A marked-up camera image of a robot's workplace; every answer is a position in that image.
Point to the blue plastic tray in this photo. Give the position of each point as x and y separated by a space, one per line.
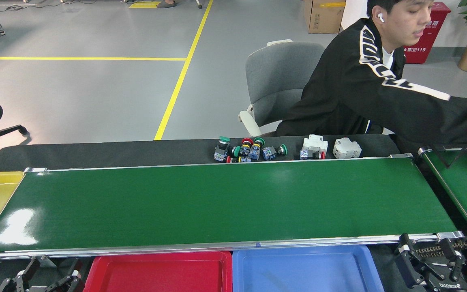
306 271

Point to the red plastic tray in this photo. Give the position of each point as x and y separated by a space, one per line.
156 275

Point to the white circuit breaker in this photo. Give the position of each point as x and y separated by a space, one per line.
346 148
314 144

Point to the grey shoe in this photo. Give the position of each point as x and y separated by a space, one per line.
166 4

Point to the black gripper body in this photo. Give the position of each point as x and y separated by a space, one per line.
446 287

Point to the white wheeled stand leg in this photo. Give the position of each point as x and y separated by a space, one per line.
198 4

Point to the person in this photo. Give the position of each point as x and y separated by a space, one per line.
351 89

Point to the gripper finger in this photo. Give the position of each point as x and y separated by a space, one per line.
466 275
18 280
71 280
405 259

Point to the red fire extinguisher box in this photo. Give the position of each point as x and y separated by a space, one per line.
424 44

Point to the grey office chair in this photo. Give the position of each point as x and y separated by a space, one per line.
274 81

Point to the brown cardboard box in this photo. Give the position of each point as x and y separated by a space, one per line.
324 18

